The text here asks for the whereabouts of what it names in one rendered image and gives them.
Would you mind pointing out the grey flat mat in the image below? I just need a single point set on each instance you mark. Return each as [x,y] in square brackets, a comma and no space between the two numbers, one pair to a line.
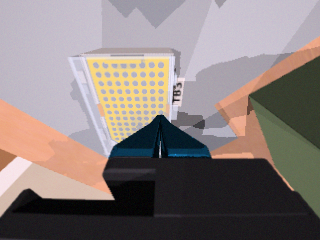
[219,46]

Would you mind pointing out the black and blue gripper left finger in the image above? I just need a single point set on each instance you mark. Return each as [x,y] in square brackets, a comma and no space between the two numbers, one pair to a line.
[144,142]

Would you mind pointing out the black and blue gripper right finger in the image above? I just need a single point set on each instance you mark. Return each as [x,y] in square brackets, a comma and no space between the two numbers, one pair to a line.
[175,143]

